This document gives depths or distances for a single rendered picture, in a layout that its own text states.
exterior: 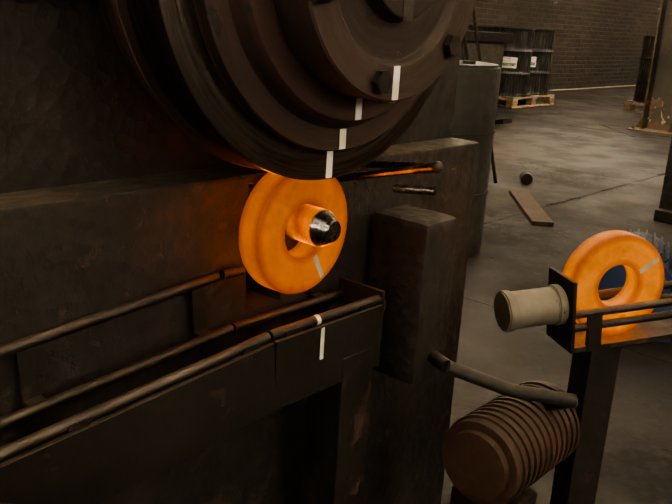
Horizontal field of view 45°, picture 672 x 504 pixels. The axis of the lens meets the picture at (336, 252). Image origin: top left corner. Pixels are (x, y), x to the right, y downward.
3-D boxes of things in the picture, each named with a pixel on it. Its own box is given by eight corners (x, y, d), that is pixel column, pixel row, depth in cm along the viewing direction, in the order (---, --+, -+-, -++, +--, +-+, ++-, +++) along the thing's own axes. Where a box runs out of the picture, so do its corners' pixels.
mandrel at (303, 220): (250, 189, 103) (240, 222, 103) (226, 181, 100) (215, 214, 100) (351, 217, 93) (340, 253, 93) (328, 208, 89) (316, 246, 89)
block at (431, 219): (355, 365, 120) (366, 208, 113) (388, 351, 125) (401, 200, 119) (412, 389, 113) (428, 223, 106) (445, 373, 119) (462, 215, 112)
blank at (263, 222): (217, 211, 87) (238, 217, 85) (308, 135, 95) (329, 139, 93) (263, 314, 97) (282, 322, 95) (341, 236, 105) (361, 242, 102)
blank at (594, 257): (583, 347, 122) (596, 356, 119) (541, 268, 116) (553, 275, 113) (666, 289, 123) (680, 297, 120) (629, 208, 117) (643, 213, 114)
